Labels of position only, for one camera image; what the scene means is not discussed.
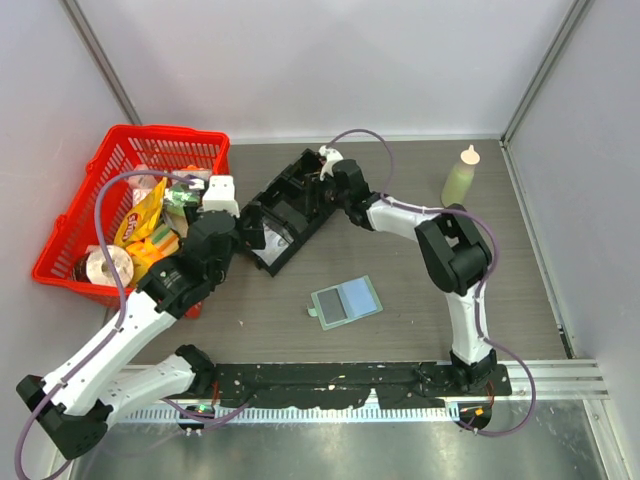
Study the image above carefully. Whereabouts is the yellow cracker box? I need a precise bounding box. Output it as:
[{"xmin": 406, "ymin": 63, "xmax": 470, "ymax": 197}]
[{"xmin": 126, "ymin": 239, "xmax": 170, "ymax": 269}]

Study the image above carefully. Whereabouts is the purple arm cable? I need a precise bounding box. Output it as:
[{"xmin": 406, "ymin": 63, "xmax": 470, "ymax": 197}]
[
  {"xmin": 319, "ymin": 128, "xmax": 539, "ymax": 436},
  {"xmin": 13, "ymin": 170, "xmax": 249, "ymax": 480}
]

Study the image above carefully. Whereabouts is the white small packet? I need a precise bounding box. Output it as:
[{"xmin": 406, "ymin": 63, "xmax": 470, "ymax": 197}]
[{"xmin": 126, "ymin": 174, "xmax": 157, "ymax": 189}]

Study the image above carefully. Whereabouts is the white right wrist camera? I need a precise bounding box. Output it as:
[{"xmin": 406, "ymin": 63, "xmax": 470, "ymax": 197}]
[{"xmin": 318, "ymin": 145, "xmax": 344, "ymax": 181}]

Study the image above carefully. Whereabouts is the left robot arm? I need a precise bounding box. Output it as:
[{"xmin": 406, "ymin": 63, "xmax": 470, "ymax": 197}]
[{"xmin": 16, "ymin": 206, "xmax": 265, "ymax": 460}]

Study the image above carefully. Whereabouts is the green sponge pack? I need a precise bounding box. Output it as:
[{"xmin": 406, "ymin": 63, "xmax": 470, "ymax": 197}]
[{"xmin": 163, "ymin": 184, "xmax": 201, "ymax": 211}]

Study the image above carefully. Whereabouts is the white credit card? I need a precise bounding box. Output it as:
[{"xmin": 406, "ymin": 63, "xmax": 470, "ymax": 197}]
[{"xmin": 254, "ymin": 220, "xmax": 293, "ymax": 266}]

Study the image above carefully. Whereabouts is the black plastic organizer tray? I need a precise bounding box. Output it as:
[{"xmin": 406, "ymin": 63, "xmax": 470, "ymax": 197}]
[{"xmin": 244, "ymin": 149, "xmax": 336, "ymax": 276}]

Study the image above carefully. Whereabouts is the toilet paper roll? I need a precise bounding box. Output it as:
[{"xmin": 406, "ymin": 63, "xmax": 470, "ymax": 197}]
[{"xmin": 85, "ymin": 245, "xmax": 134, "ymax": 287}]

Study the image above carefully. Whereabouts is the green squeeze bottle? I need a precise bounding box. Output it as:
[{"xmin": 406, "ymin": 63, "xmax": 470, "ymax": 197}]
[{"xmin": 441, "ymin": 144, "xmax": 480, "ymax": 207}]

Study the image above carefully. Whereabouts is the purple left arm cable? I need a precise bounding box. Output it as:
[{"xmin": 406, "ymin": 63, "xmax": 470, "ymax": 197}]
[{"xmin": 13, "ymin": 170, "xmax": 249, "ymax": 480}]

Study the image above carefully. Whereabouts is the dark round can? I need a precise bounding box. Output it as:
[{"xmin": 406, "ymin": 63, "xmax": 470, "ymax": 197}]
[{"xmin": 71, "ymin": 253, "xmax": 90, "ymax": 283}]

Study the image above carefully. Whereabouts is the aluminium front rail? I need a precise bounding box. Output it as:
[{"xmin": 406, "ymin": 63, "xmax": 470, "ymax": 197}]
[{"xmin": 62, "ymin": 358, "xmax": 612, "ymax": 426}]

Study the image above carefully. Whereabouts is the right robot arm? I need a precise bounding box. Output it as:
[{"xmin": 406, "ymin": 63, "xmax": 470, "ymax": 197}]
[{"xmin": 313, "ymin": 154, "xmax": 497, "ymax": 395}]

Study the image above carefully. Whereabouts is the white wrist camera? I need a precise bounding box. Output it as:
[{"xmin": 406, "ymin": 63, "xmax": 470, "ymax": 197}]
[
  {"xmin": 318, "ymin": 145, "xmax": 344, "ymax": 181},
  {"xmin": 202, "ymin": 175, "xmax": 240, "ymax": 217}
]

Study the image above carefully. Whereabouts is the red plastic shopping basket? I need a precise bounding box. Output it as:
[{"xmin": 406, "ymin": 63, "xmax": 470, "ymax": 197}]
[{"xmin": 31, "ymin": 125, "xmax": 231, "ymax": 308}]

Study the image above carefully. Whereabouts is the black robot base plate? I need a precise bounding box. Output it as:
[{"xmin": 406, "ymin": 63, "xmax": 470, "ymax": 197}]
[{"xmin": 155, "ymin": 360, "xmax": 514, "ymax": 409}]

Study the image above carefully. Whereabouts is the green yellow sponge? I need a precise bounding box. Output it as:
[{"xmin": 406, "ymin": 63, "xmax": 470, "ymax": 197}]
[{"xmin": 149, "ymin": 224, "xmax": 181, "ymax": 256}]

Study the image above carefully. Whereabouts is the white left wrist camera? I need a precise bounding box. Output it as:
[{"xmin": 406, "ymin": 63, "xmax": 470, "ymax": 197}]
[{"xmin": 202, "ymin": 175, "xmax": 240, "ymax": 217}]

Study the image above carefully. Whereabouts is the yellow snack bag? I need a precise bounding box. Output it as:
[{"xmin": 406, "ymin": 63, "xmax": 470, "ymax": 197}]
[{"xmin": 114, "ymin": 179, "xmax": 167, "ymax": 248}]

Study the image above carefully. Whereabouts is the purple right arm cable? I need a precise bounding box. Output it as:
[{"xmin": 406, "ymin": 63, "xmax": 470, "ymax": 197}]
[{"xmin": 319, "ymin": 128, "xmax": 539, "ymax": 436}]

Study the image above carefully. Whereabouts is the green leather card holder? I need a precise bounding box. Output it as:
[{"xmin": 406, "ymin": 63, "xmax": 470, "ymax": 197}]
[{"xmin": 307, "ymin": 275, "xmax": 383, "ymax": 331}]

